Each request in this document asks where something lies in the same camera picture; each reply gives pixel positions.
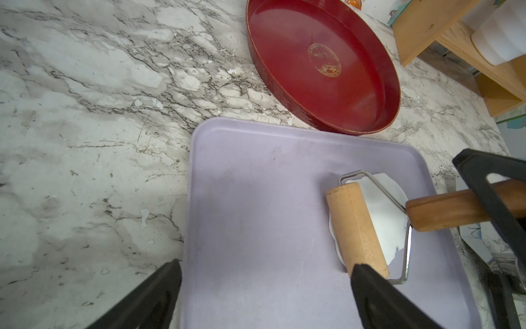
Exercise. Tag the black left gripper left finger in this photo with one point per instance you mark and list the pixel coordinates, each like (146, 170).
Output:
(150, 305)

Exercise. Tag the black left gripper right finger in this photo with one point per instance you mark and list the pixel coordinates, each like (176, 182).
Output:
(380, 305)

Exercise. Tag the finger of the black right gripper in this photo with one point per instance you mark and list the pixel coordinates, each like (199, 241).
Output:
(474, 167)

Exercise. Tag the white dough piece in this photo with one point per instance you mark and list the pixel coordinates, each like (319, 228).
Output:
(389, 221)

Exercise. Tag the lavender silicone mat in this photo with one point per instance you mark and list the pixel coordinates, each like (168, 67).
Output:
(258, 252)

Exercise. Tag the white ribbed flower pot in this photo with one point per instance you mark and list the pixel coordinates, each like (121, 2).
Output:
(501, 38)

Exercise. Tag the wooden shelf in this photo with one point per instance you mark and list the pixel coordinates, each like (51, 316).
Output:
(423, 22)

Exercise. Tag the red round tray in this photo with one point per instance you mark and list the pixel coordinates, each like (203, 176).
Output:
(324, 64)

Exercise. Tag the black handled strainer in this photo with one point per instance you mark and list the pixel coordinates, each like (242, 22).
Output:
(506, 279)

